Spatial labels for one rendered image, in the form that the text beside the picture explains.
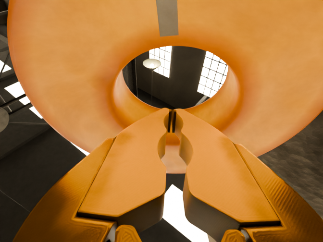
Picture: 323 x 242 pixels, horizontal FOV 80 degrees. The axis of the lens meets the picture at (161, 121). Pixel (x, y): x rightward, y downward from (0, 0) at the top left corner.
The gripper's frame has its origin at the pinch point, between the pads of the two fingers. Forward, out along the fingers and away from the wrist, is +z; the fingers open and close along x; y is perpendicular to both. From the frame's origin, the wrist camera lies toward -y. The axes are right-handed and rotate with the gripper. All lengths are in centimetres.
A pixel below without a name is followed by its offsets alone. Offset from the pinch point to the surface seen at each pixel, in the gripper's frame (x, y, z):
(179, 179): 76, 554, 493
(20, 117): -648, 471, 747
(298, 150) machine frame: 29.0, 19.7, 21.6
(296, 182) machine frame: 32.6, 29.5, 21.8
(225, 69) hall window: 219, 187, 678
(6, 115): -183, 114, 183
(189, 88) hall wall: 118, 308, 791
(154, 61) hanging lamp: -34, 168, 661
